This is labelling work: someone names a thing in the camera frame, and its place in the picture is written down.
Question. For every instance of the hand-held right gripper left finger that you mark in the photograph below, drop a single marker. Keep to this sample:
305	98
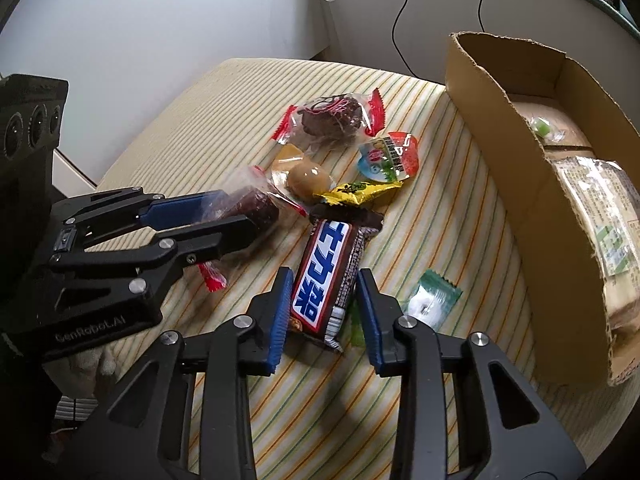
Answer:
280	315

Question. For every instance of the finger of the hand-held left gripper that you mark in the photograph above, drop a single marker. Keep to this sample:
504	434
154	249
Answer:
220	240
175	210

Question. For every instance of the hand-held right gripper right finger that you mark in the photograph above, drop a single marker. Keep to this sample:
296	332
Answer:
367	320

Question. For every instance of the small green packet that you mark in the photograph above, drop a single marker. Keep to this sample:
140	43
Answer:
356	332

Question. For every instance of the purple snack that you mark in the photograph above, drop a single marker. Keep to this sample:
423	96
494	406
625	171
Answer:
257	207

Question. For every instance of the brown chocolate bar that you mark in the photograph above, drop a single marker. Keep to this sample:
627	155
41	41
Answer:
325	270

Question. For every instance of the round brown candy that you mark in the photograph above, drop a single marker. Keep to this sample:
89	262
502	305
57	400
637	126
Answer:
307	177

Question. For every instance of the yellow snack packet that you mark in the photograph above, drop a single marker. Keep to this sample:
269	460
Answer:
357	191

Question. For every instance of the red dark snack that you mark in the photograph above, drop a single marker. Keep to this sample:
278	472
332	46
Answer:
330	112

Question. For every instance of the cardboard box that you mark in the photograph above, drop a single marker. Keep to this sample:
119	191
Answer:
505	160

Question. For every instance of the clear bread pack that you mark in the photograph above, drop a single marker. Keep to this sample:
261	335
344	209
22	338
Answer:
600	210

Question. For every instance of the small pale green candy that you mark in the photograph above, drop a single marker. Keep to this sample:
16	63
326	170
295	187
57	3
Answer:
541	127

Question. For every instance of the person's left hand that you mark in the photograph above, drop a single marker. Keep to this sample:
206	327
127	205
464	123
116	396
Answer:
82	370

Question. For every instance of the white cabinet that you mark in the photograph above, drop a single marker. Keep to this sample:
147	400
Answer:
150	35

